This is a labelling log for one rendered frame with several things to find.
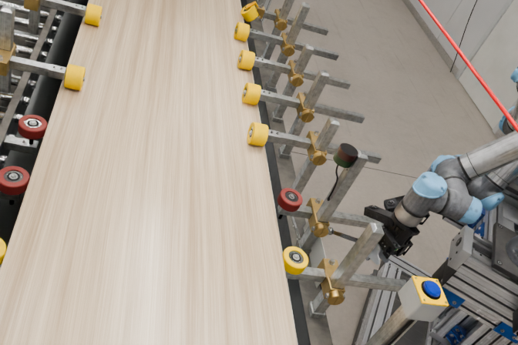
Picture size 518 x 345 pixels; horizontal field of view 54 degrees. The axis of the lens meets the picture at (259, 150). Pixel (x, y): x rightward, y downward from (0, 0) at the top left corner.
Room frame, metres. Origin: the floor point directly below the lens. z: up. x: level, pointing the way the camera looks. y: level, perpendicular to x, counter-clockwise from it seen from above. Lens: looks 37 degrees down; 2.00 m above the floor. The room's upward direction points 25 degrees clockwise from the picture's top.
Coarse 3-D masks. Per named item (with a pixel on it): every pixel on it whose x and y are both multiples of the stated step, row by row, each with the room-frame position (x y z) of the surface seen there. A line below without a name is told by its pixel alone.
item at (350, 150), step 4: (344, 144) 1.31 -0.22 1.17; (348, 144) 1.32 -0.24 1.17; (344, 148) 1.29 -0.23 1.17; (348, 148) 1.30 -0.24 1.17; (352, 148) 1.31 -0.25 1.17; (348, 152) 1.27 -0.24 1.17; (352, 152) 1.28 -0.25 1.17; (356, 152) 1.29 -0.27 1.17; (344, 160) 1.26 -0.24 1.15; (336, 168) 1.29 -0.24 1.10; (348, 168) 1.29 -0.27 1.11; (336, 172) 1.29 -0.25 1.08; (336, 180) 1.29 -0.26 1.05; (336, 184) 1.30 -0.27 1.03; (332, 192) 1.30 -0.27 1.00; (328, 196) 1.30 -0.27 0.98; (328, 200) 1.29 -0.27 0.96
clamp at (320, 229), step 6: (312, 198) 1.38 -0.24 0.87; (312, 204) 1.35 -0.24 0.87; (318, 204) 1.37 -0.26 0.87; (312, 210) 1.33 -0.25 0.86; (312, 216) 1.31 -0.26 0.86; (312, 222) 1.30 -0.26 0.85; (318, 222) 1.28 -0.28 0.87; (324, 222) 1.29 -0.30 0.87; (312, 228) 1.27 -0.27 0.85; (318, 228) 1.26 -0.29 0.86; (324, 228) 1.27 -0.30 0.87; (318, 234) 1.27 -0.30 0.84; (324, 234) 1.27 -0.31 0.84
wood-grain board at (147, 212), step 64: (128, 0) 2.08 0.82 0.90; (192, 0) 2.36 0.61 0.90; (128, 64) 1.62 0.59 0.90; (192, 64) 1.81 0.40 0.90; (64, 128) 1.15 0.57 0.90; (128, 128) 1.28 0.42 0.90; (192, 128) 1.42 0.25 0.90; (64, 192) 0.92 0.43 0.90; (128, 192) 1.02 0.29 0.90; (192, 192) 1.13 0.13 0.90; (256, 192) 1.25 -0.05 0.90; (64, 256) 0.74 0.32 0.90; (128, 256) 0.82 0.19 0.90; (192, 256) 0.91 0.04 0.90; (256, 256) 1.00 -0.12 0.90; (0, 320) 0.54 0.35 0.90; (64, 320) 0.59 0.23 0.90; (128, 320) 0.66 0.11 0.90; (192, 320) 0.73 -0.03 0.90; (256, 320) 0.81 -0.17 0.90
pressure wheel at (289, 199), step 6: (282, 192) 1.30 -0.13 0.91; (288, 192) 1.32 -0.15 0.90; (294, 192) 1.33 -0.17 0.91; (282, 198) 1.28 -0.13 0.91; (288, 198) 1.29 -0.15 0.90; (294, 198) 1.30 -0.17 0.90; (300, 198) 1.31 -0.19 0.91; (282, 204) 1.27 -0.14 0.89; (288, 204) 1.26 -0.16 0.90; (294, 204) 1.27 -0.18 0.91; (300, 204) 1.29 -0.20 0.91; (288, 210) 1.26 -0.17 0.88; (294, 210) 1.27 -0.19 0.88; (282, 216) 1.30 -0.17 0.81
